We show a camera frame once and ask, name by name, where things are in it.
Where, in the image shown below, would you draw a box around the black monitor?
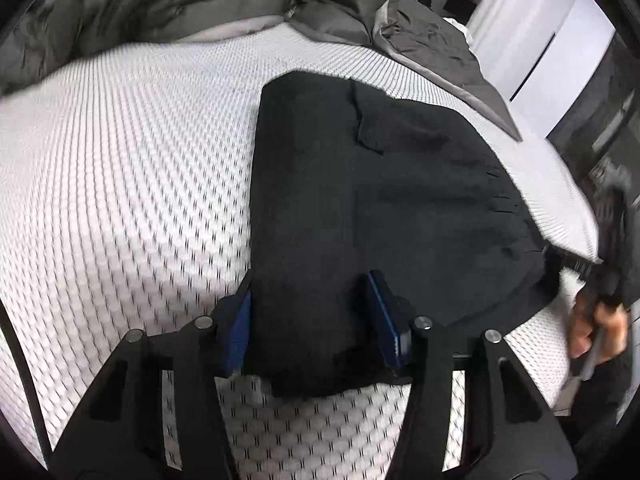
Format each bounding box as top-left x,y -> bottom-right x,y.
444,0 -> 481,17

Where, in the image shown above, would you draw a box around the person's right hand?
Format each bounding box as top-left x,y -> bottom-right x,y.
569,287 -> 630,363

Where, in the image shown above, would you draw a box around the black pants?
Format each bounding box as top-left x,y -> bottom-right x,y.
248,71 -> 561,396

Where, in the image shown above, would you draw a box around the bed with white patterned sheet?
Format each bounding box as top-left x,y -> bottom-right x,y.
0,20 -> 601,480

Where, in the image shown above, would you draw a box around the dark open wardrobe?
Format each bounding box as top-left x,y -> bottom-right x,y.
545,25 -> 640,201

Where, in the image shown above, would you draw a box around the grey duvet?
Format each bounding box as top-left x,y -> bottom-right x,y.
0,0 -> 523,141

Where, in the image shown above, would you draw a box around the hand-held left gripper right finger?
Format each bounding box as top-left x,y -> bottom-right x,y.
365,270 -> 576,480

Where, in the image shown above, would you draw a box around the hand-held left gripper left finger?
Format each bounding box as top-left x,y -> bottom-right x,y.
50,270 -> 253,480

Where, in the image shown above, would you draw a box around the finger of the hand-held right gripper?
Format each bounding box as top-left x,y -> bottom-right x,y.
542,245 -> 606,291

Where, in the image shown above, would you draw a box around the white curtain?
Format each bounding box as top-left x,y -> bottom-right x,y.
465,0 -> 586,61

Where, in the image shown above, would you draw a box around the person's right forearm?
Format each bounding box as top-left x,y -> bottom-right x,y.
570,300 -> 640,480

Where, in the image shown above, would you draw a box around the white bedding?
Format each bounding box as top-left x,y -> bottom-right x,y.
445,17 -> 476,48

